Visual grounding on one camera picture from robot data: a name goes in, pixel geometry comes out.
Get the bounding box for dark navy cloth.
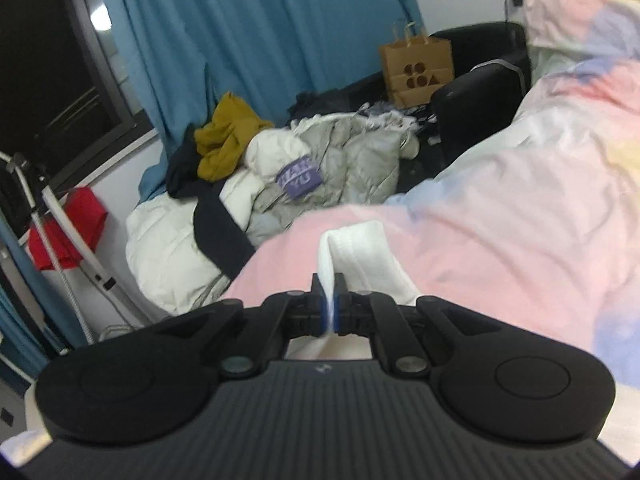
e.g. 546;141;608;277
166;125;217;199

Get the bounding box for mustard yellow cloth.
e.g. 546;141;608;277
194;92;275;182

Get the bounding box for blue curtain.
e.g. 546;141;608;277
94;0;426;202
0;215;89;392

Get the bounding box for pastel tie-dye blanket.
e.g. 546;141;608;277
222;50;640;461

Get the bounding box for brown paper bag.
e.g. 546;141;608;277
379;21;454;109

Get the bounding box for red cloth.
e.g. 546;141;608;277
28;187;109;272

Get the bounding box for pastel tie-dye pillow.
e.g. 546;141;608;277
522;0;640;62

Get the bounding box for white pants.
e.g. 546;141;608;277
285;220;421;361

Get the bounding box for black clothes pile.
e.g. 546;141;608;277
287;87;352;122

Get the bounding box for white garment steamer stand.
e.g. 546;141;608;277
0;152;147;357

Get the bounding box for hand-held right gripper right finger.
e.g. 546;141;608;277
334;274;506;378

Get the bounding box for black armchair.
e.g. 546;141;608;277
345;22;532;172

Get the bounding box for white down jacket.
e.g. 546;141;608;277
125;127;312;314

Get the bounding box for grey quilted jacket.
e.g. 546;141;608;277
245;110;422;242

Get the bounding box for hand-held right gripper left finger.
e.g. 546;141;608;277
145;274;332;380

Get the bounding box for dark window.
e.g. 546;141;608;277
0;0;162;192

